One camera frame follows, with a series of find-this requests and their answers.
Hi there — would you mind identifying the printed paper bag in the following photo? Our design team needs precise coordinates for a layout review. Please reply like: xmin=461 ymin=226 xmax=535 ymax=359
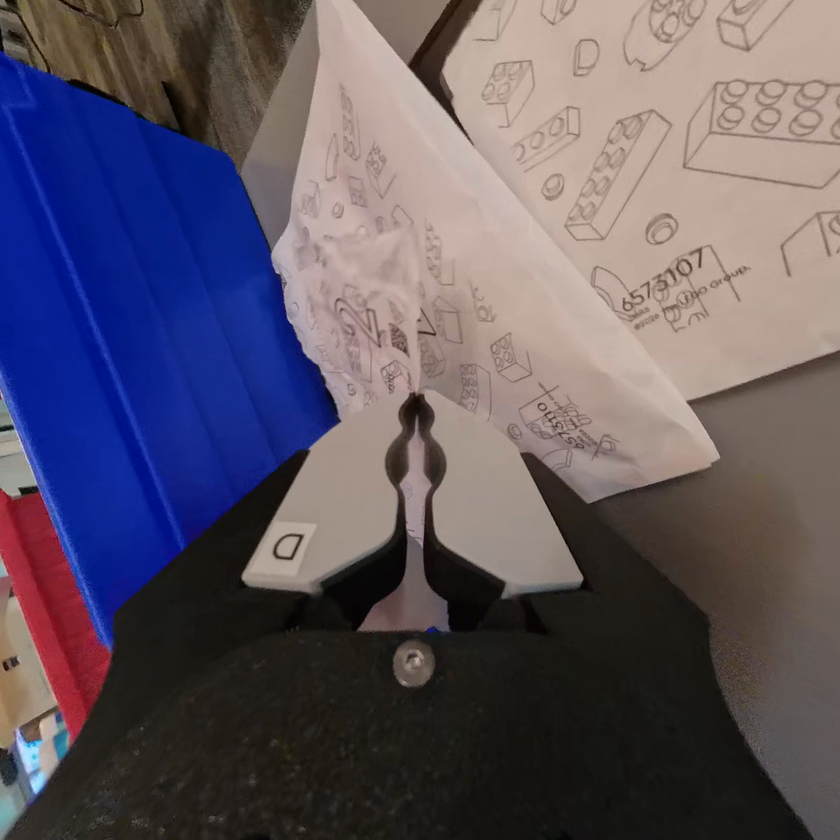
xmin=271 ymin=0 xmax=721 ymax=634
xmin=441 ymin=0 xmax=840 ymax=403

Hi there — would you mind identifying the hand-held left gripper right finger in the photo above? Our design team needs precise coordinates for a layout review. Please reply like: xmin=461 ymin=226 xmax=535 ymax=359
xmin=419 ymin=390 xmax=585 ymax=632

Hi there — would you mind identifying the blue storage bin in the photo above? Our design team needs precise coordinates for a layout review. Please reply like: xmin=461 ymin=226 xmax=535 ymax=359
xmin=0 ymin=51 xmax=340 ymax=651

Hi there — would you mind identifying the flat printed paper bag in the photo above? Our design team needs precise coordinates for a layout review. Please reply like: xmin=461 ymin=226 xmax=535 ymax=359
xmin=441 ymin=0 xmax=840 ymax=403

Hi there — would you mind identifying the red storage bin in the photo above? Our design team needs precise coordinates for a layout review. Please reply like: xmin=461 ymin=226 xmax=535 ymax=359
xmin=0 ymin=489 xmax=114 ymax=742

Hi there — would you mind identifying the grey desk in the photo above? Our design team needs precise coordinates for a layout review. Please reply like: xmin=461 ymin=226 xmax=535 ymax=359
xmin=239 ymin=0 xmax=840 ymax=840

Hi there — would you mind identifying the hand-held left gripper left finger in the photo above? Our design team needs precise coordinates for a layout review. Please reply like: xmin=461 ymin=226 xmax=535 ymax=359
xmin=241 ymin=395 xmax=417 ymax=632

